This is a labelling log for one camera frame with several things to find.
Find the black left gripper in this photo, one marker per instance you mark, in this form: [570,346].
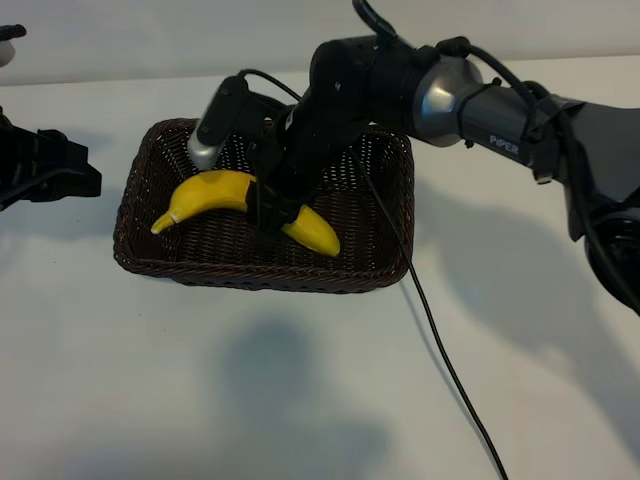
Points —
[17,165]

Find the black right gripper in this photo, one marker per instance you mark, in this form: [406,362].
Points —
[310,150]

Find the yellow banana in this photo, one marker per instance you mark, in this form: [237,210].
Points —
[210,192]

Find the dark brown wicker basket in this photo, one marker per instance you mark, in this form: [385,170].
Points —
[350,240]

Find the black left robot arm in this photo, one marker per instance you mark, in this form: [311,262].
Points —
[3,120]

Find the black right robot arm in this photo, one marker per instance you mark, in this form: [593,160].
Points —
[500,125]

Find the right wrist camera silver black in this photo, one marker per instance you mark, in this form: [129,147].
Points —
[220,115]

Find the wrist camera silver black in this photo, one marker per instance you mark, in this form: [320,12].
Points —
[7,50]
[220,115]

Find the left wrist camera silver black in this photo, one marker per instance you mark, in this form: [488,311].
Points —
[7,50]

